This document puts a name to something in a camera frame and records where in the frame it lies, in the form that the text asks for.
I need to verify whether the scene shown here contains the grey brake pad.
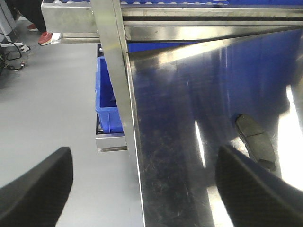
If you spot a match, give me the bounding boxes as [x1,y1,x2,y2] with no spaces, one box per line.
[235,113,276,172]

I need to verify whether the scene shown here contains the person red shoe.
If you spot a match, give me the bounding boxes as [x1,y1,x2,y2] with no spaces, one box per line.
[38,32,53,46]

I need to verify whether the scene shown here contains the white power strip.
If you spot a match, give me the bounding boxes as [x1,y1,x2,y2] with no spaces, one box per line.
[0,42,30,52]

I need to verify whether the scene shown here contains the black tangled floor cables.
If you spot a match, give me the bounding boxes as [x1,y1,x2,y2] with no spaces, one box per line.
[0,33,27,71]

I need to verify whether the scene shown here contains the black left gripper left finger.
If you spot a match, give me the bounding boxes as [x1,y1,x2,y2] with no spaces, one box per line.
[0,147,73,227]

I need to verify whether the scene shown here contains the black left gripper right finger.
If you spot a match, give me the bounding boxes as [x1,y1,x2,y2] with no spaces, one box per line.
[215,146,303,227]

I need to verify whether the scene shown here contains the lower blue plastic bin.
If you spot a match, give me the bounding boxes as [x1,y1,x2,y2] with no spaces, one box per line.
[95,56,123,134]

